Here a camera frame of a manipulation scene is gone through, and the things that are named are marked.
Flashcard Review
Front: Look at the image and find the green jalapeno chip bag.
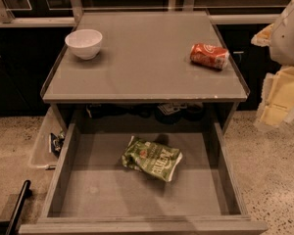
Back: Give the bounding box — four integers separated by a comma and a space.
122, 136, 183, 182

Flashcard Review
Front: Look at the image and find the white ceramic bowl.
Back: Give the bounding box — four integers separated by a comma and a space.
65, 29, 103, 60

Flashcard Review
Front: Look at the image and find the metal railing frame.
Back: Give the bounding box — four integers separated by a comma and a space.
0, 0, 291, 27

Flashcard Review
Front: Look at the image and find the grey open top drawer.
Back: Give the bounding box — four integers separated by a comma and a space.
20, 112, 268, 235

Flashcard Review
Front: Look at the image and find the red soda can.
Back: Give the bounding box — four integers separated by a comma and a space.
190, 43, 229, 70

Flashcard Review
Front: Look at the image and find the black bar handle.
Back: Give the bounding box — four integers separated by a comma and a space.
5, 179, 32, 235

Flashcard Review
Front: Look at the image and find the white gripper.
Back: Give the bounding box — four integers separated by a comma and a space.
251, 0, 294, 132

